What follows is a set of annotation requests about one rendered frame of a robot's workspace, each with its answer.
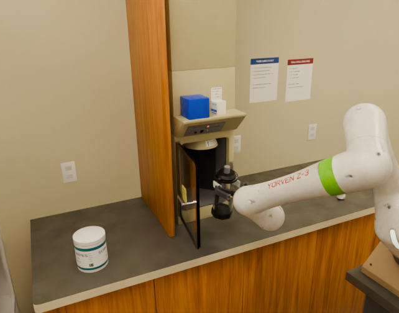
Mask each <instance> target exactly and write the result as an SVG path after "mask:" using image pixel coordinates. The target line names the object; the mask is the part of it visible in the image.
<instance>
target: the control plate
mask: <svg viewBox="0 0 399 313"><path fill-rule="evenodd" d="M225 123H226V122H218V123H213V124H204V125H196V126H191V127H188V128H187V130H186V132H185V134H184V136H189V135H197V134H205V133H210V132H218V131H221V129H222V128H223V126H224V124H225ZM216 125H217V126H216ZM208 126H209V127H208ZM211 129H213V130H211ZM216 129H217V130H216ZM201 130H204V131H203V133H200V131H201ZM207 130H208V131H207ZM194 132H197V133H196V134H194ZM189 133H190V134H189Z"/></svg>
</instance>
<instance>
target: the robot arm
mask: <svg viewBox="0 0 399 313"><path fill-rule="evenodd" d="M342 128H343V131H344V136H345V140H346V151H345V152H342V153H340V154H337V155H334V156H332V157H329V158H327V159H325V160H322V161H319V162H317V163H315V164H313V165H311V166H308V167H306V168H304V169H302V170H300V171H297V172H294V173H292V174H290V175H286V176H283V177H281V178H277V179H274V180H271V181H267V182H264V183H259V184H253V185H250V184H249V183H248V182H245V183H244V182H241V181H239V180H237V181H236V183H235V185H236V186H237V187H238V188H239V189H238V190H237V191H236V190H230V189H226V188H222V186H221V185H220V184H218V183H217V182H215V181H213V187H214V188H215V192H216V194H217V195H218V196H220V197H222V198H224V199H226V200H227V201H228V202H229V201H231V199H233V205H234V208H235V209H236V211H237V212H238V213H240V214H242V215H244V216H246V217H247V218H249V219H251V220H252V221H254V222H255V223H256V224H257V225H258V226H259V227H261V228H262V229H264V230H267V231H274V230H277V229H279V228H280V227H281V226H282V225H283V223H284V220H285V213H284V211H283V209H282V207H281V206H282V205H284V204H289V203H293V202H298V201H304V200H309V199H317V198H322V197H331V196H338V195H342V194H349V193H354V192H358V191H363V190H367V189H373V194H374V206H375V222H374V229H375V233H376V236H377V237H378V238H379V239H380V241H381V242H382V243H383V244H384V245H385V246H386V247H387V248H388V249H389V251H390V252H391V253H392V254H393V258H394V260H395V261H396V262H397V263H398V264H399V165H398V163H397V160H396V158H395V156H394V153H393V150H392V146H391V143H390V137H389V134H388V125H387V118H386V115H385V113H384V112H383V110H381V108H379V107H378V106H376V105H374V104H370V103H361V104H357V105H355V106H353V107H351V108H350V109H349V110H348V111H347V112H346V114H345V115H344V118H343V121H342Z"/></svg>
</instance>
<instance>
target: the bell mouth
mask: <svg viewBox="0 0 399 313"><path fill-rule="evenodd" d="M217 145H218V143H217V141H216V139H211V140H203V141H199V142H191V143H184V146H185V147H186V148H189V149H192V150H208V149H212V148H215V147H217Z"/></svg>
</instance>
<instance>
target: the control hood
mask: <svg viewBox="0 0 399 313"><path fill-rule="evenodd" d="M246 115H247V114H246V113H245V112H242V111H239V110H237V109H228V110H226V114H222V115H218V116H217V115H214V114H212V113H211V112H209V117H208V118H203V119H193V120H188V119H187V118H185V117H183V116H175V117H174V127H175V137H176V138H180V137H184V134H185V132H186V130H187V128H188V127H191V126H196V125H204V124H213V123H218V122H226V123H225V124H224V126H223V128H222V129H221V131H218V132H222V131H227V130H235V129H237V128H238V126H239V125H240V124H241V122H242V121H243V120H244V118H245V117H246ZM210 133H214V132H210ZM210 133H206V134H210ZM197 135H201V134H197ZM189 136H193V135H189ZM189 136H185V137H189Z"/></svg>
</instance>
